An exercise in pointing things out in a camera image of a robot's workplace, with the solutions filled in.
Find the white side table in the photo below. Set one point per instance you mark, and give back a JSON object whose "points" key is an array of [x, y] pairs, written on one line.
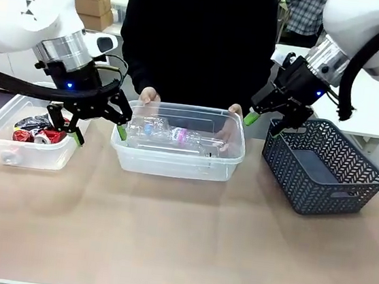
{"points": [[378, 108]]}

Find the person's left hand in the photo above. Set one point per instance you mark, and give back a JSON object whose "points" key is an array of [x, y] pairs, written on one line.
{"points": [[226, 132]]}

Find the person's right hand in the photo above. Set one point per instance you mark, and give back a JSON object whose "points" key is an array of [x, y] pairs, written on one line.
{"points": [[148, 95]]}

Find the person's right forearm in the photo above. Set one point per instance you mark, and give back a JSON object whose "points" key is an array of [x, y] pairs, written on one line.
{"points": [[134, 70]]}

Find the bystander in plaid shirt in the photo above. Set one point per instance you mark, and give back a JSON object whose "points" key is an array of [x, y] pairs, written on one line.
{"points": [[305, 14]]}

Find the dark grey woven plastic basket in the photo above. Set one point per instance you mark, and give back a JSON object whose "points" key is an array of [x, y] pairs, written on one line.
{"points": [[325, 185]]}

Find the person's left forearm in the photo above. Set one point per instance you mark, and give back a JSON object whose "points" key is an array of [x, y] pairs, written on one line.
{"points": [[254, 84]]}

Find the crushed red and white can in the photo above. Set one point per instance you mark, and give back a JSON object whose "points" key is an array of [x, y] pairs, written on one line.
{"points": [[49, 136]]}

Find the person in black clothes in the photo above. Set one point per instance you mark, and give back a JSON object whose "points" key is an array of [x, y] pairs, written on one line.
{"points": [[198, 36]]}

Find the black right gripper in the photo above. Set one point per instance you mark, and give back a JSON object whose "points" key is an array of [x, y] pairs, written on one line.
{"points": [[295, 85]]}

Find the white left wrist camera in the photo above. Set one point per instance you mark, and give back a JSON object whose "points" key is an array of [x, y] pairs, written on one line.
{"points": [[99, 42]]}

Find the clear plastic bin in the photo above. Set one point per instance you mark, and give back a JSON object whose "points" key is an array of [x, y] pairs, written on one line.
{"points": [[173, 162], [37, 155]]}

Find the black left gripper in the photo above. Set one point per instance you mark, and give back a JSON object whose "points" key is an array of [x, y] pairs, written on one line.
{"points": [[76, 81]]}

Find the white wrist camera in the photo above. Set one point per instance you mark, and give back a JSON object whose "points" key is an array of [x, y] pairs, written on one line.
{"points": [[99, 42], [278, 58]]}

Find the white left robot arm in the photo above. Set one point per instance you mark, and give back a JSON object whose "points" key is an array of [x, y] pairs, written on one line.
{"points": [[24, 3]]}

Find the clear bottle with blue label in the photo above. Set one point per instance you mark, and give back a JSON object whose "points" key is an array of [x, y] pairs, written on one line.
{"points": [[148, 127]]}

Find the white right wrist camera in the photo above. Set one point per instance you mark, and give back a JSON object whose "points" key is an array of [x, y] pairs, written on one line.
{"points": [[278, 58]]}

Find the clear bottle with pink label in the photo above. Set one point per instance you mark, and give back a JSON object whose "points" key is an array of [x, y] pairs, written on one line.
{"points": [[183, 136]]}

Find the crushed silver can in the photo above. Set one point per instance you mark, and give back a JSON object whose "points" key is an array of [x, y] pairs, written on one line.
{"points": [[9, 158]]}

